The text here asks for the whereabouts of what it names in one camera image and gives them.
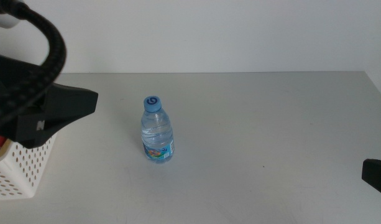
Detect clear water bottle blue cap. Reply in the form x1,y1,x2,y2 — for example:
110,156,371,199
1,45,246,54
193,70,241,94
140,95,175,164

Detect white perforated plastic basket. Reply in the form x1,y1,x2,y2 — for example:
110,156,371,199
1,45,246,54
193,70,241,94
0,132,58,200

